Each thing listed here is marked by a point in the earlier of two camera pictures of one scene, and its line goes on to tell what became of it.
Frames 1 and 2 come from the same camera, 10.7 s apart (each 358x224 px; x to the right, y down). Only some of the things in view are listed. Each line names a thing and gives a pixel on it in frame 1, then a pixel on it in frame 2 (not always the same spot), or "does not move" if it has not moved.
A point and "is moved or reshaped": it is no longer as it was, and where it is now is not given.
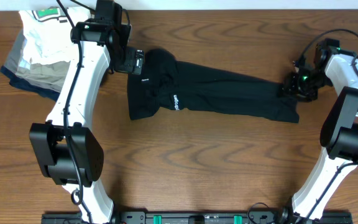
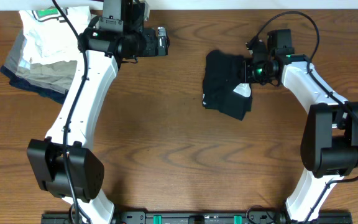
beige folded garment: (52, 74) does not move
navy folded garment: (23, 83) does not move
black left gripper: (129, 66) to (151, 50)
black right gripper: (288, 86) to (247, 65)
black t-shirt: (163, 81) is moved or reshaped
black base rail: (197, 217) does not move
